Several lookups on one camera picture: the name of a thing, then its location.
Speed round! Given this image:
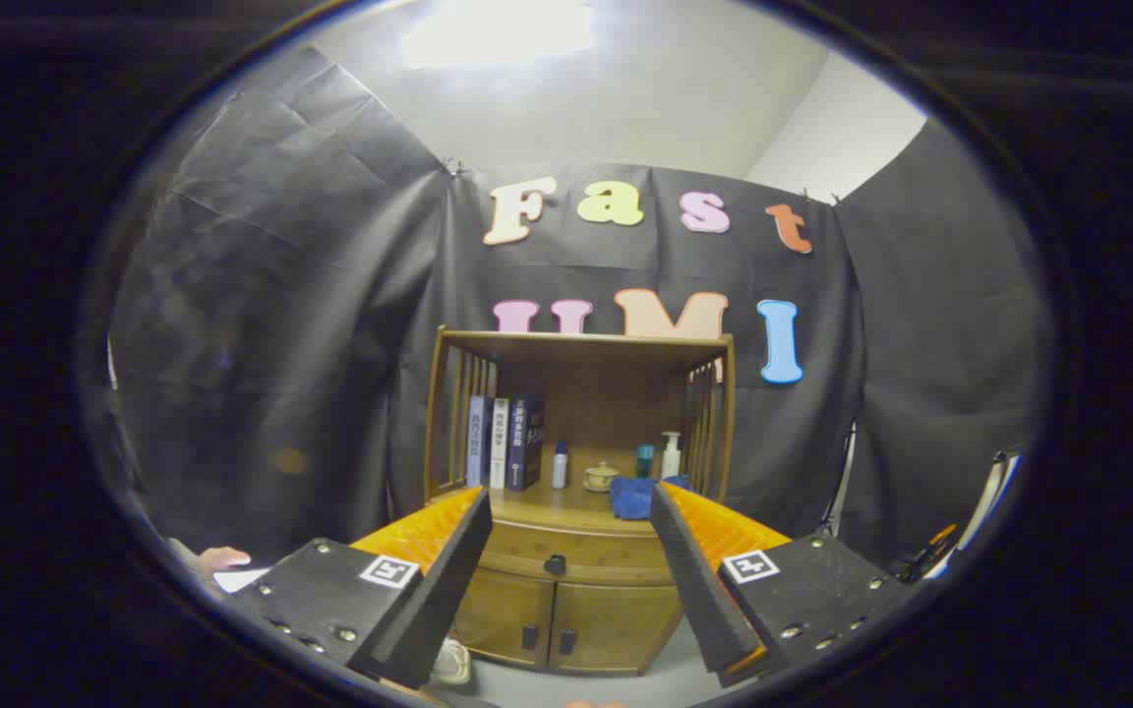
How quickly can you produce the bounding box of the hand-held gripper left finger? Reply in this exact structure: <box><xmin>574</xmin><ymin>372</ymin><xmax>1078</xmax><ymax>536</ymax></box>
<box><xmin>227</xmin><ymin>484</ymin><xmax>494</xmax><ymax>691</ymax></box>

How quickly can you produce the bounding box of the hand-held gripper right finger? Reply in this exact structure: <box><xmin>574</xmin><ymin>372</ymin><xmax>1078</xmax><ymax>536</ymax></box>
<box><xmin>648</xmin><ymin>480</ymin><xmax>917</xmax><ymax>689</ymax></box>

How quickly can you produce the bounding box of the wooden drawer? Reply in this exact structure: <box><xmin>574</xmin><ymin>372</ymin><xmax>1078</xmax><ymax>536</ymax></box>
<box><xmin>476</xmin><ymin>516</ymin><xmax>686</xmax><ymax>588</ymax></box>

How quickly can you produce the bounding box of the wooden cabinet door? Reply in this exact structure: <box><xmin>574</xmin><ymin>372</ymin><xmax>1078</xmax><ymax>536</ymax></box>
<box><xmin>453</xmin><ymin>568</ymin><xmax>558</xmax><ymax>670</ymax></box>
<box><xmin>549</xmin><ymin>580</ymin><xmax>684</xmax><ymax>678</ymax></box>

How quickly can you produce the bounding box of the wooden countertop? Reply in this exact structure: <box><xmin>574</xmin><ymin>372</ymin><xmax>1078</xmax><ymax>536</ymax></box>
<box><xmin>448</xmin><ymin>444</ymin><xmax>695</xmax><ymax>537</ymax></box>

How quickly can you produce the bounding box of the wooden cabinet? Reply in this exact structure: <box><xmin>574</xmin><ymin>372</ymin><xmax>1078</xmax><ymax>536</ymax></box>
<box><xmin>424</xmin><ymin>326</ymin><xmax>737</xmax><ymax>679</ymax></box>

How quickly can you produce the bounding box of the white shoe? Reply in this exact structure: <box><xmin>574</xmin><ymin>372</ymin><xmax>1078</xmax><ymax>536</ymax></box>
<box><xmin>429</xmin><ymin>637</ymin><xmax>474</xmax><ymax>686</ymax></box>

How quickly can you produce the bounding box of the blue folded towel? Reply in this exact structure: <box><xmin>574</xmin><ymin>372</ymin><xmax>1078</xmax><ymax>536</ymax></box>
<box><xmin>610</xmin><ymin>475</ymin><xmax>693</xmax><ymax>520</ymax></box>

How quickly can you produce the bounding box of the light blue book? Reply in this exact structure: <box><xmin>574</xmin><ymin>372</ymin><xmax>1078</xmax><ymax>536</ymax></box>
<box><xmin>466</xmin><ymin>395</ymin><xmax>491</xmax><ymax>488</ymax></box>

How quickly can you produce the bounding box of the white book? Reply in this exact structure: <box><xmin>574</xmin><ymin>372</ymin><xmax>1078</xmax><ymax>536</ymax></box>
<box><xmin>489</xmin><ymin>397</ymin><xmax>510</xmax><ymax>491</ymax></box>

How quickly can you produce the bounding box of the black tripod stand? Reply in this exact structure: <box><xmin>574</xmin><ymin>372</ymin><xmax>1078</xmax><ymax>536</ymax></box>
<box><xmin>822</xmin><ymin>423</ymin><xmax>858</xmax><ymax>537</ymax></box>

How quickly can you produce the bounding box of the dark blue book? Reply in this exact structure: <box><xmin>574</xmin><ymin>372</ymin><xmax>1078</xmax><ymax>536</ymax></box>
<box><xmin>507</xmin><ymin>393</ymin><xmax>546</xmax><ymax>493</ymax></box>

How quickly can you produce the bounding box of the white phone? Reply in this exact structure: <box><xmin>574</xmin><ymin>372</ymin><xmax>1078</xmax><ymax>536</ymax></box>
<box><xmin>212</xmin><ymin>567</ymin><xmax>272</xmax><ymax>594</ymax></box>

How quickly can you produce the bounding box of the black device orange tip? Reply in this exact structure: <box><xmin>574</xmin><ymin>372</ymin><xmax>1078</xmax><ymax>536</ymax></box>
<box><xmin>889</xmin><ymin>524</ymin><xmax>961</xmax><ymax>583</ymax></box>

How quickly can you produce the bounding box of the white blue-edged board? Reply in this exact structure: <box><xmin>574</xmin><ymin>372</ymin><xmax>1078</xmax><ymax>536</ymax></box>
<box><xmin>955</xmin><ymin>444</ymin><xmax>1025</xmax><ymax>581</ymax></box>

